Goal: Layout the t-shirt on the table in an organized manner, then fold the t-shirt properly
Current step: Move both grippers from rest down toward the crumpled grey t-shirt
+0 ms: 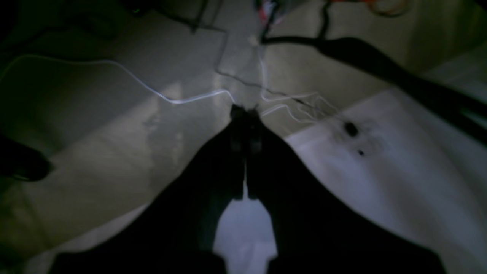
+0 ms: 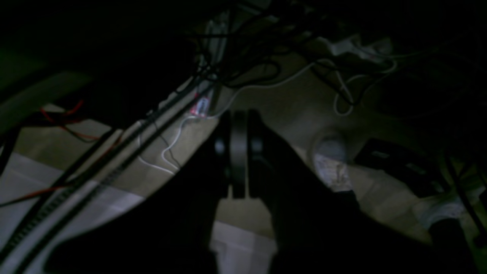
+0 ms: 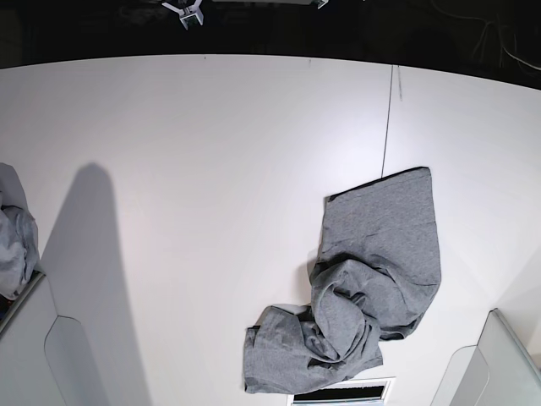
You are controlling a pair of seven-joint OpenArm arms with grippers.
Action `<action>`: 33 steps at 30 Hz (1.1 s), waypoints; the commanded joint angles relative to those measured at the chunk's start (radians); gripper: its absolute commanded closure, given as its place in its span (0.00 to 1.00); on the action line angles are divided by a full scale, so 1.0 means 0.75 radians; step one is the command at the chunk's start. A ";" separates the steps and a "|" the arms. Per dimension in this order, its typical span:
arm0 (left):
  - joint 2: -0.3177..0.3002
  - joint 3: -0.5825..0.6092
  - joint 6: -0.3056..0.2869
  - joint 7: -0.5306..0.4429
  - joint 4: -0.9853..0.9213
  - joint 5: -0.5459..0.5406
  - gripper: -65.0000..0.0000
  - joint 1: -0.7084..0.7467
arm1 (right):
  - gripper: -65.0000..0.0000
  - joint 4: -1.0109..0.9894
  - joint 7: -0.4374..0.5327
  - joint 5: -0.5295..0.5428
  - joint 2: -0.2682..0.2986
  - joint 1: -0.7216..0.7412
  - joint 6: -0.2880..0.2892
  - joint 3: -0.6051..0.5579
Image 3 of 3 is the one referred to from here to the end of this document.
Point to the grey t-shirt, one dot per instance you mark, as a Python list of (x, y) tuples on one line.
[(376, 274)]

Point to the light grey cloth pile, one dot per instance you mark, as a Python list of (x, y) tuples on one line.
[(19, 236)]

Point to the left white bin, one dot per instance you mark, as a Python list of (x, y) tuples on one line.
[(26, 377)]

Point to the white bin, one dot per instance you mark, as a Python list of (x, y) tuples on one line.
[(497, 370), (26, 377)]

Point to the right white bin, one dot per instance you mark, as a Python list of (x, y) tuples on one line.
[(497, 370)]

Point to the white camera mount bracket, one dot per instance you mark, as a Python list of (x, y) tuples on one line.
[(188, 12)]

